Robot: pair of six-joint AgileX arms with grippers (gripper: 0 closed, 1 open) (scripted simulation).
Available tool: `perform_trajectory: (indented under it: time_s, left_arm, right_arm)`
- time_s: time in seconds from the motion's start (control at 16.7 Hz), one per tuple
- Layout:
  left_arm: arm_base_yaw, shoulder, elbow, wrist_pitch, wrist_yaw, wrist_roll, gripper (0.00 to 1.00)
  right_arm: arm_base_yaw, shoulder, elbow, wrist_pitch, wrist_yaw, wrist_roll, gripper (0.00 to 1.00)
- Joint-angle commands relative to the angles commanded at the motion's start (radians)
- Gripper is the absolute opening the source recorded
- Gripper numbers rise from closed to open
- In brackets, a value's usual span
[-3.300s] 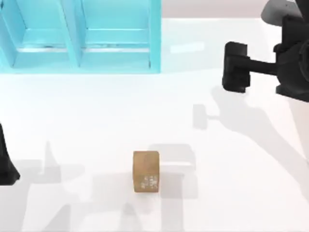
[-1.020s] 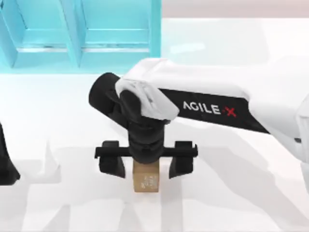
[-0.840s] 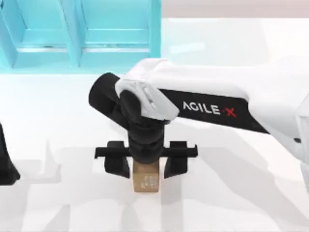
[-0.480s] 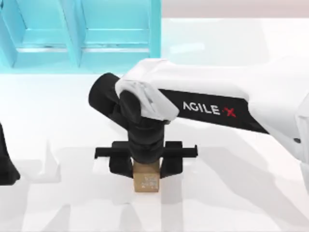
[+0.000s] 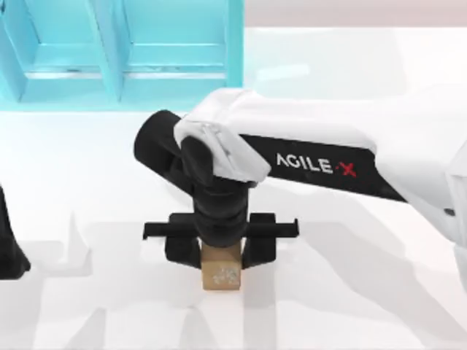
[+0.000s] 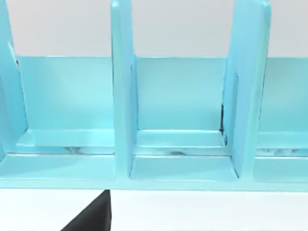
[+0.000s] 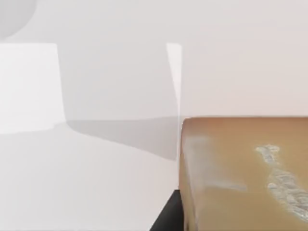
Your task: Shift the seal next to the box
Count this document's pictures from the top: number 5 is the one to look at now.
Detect light blue rack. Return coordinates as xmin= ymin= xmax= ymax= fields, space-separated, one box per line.
xmin=0 ymin=0 xmax=244 ymax=112

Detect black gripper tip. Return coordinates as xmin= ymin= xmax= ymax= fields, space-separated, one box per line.
xmin=0 ymin=186 xmax=32 ymax=281

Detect brown cardboard box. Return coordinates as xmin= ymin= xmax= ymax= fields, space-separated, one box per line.
xmin=201 ymin=243 xmax=243 ymax=292

